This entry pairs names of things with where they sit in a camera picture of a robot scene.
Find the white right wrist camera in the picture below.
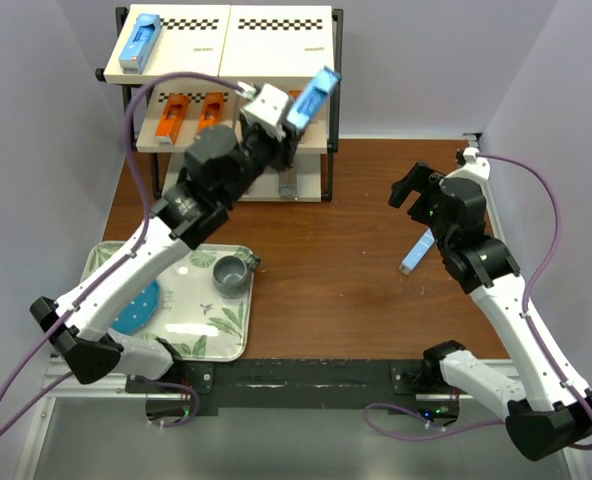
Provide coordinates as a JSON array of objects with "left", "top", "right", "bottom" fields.
[{"left": 450, "top": 147, "right": 491, "bottom": 185}]

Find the grey ceramic mug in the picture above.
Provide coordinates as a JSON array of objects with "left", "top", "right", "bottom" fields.
[{"left": 212, "top": 253, "right": 261, "bottom": 299}]

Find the metallic blue toothpaste box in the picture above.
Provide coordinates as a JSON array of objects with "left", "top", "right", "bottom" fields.
[{"left": 278, "top": 168, "right": 298, "bottom": 201}]

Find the leaf-patterned white tray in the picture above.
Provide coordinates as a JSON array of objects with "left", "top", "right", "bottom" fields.
[{"left": 56, "top": 235, "right": 254, "bottom": 375}]

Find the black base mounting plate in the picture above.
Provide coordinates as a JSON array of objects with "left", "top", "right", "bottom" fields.
[{"left": 125, "top": 357, "right": 480, "bottom": 417}]

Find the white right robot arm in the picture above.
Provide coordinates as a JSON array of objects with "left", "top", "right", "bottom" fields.
[{"left": 389, "top": 162, "right": 592, "bottom": 461}]

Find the teal dotted plate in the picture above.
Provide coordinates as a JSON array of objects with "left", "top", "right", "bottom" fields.
[{"left": 111, "top": 280, "right": 160, "bottom": 335}]

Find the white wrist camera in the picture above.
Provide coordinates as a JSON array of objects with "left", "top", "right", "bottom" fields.
[
  {"left": 241, "top": 83, "right": 293, "bottom": 140},
  {"left": 450, "top": 147, "right": 491, "bottom": 185}
]

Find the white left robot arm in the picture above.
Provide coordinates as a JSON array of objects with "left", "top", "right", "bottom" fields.
[{"left": 30, "top": 119, "right": 304, "bottom": 392}]

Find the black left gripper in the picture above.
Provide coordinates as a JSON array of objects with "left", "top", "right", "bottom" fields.
[{"left": 220, "top": 103, "right": 304, "bottom": 206}]

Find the light blue toothpaste box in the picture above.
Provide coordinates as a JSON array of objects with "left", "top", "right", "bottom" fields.
[{"left": 399, "top": 229, "right": 435, "bottom": 275}]

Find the black frame three-tier shelf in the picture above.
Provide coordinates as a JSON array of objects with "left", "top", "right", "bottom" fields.
[{"left": 95, "top": 4, "right": 344, "bottom": 196}]

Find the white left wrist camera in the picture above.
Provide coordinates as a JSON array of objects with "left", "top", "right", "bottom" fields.
[{"left": 241, "top": 83, "right": 293, "bottom": 140}]

